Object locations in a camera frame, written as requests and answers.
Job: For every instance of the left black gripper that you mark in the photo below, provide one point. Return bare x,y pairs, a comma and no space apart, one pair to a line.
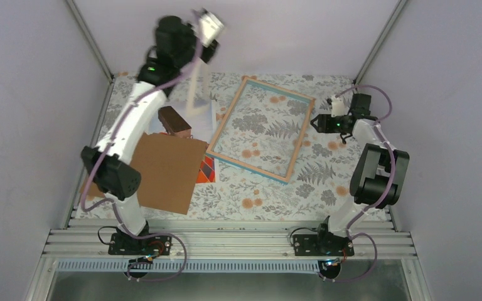
214,46

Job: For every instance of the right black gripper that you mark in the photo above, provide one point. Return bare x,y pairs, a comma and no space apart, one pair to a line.
324,126

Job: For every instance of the cream mat board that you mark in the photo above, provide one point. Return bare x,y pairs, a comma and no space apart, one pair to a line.
199,102

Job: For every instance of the teal wooden picture frame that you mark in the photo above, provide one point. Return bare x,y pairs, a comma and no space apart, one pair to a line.
262,131

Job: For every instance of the brown backing board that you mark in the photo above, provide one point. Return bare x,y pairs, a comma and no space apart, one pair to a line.
160,174

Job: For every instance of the printed photo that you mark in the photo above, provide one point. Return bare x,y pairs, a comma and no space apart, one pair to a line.
173,120

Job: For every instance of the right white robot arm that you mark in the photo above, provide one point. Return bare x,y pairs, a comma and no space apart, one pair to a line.
378,178

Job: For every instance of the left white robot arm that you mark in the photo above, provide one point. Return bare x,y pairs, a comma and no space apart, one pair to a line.
179,51

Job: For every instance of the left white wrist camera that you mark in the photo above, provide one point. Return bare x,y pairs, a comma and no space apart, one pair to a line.
211,27

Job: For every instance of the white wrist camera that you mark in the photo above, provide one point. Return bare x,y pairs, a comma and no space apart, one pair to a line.
338,107
211,27

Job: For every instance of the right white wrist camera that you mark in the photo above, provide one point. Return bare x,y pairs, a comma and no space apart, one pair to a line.
338,107

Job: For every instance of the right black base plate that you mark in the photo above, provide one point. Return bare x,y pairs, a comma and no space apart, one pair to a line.
307,245

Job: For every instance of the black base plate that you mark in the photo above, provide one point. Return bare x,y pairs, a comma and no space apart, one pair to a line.
125,245
307,245

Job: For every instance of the slotted cable duct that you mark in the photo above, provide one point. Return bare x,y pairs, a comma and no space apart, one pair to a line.
191,266

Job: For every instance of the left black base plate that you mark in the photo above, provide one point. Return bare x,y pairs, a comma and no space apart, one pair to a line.
125,245

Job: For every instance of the aluminium rail frame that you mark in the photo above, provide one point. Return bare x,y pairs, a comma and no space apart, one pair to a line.
244,216

